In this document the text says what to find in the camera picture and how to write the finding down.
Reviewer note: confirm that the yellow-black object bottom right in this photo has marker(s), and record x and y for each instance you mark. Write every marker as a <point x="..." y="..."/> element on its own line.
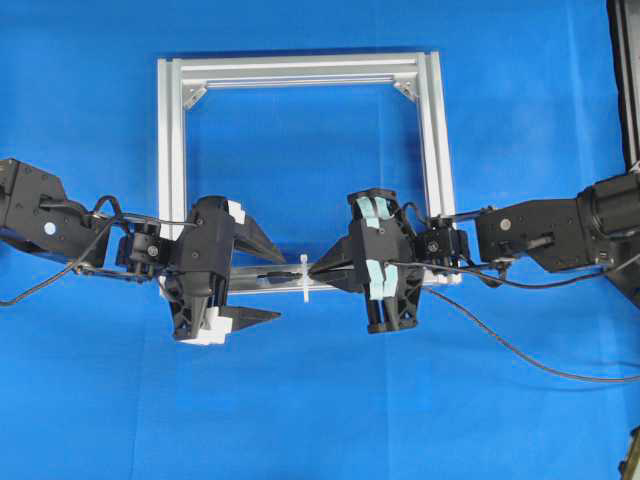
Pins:
<point x="629" y="467"/>

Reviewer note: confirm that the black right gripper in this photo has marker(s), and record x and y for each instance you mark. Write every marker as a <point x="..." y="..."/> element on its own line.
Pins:
<point x="381" y="251"/>

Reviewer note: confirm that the white zip tie loop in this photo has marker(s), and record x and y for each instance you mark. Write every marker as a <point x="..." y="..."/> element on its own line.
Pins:
<point x="305" y="277"/>

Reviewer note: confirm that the black stand at right edge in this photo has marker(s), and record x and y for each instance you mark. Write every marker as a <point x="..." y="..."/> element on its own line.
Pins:
<point x="624" y="31"/>

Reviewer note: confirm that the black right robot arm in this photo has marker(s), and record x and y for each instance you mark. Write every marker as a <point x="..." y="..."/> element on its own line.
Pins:
<point x="598" y="228"/>

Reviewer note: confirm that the blue table mat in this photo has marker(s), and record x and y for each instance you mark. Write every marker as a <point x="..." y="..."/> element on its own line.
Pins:
<point x="94" y="387"/>

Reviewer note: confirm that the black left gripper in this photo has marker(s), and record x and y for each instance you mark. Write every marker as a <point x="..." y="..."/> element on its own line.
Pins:
<point x="200" y="264"/>

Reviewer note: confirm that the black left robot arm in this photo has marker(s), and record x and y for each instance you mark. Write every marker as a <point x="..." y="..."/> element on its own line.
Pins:
<point x="37" y="218"/>

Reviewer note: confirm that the square aluminium extrusion frame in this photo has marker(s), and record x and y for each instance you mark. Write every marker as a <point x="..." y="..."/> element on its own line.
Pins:
<point x="290" y="137"/>

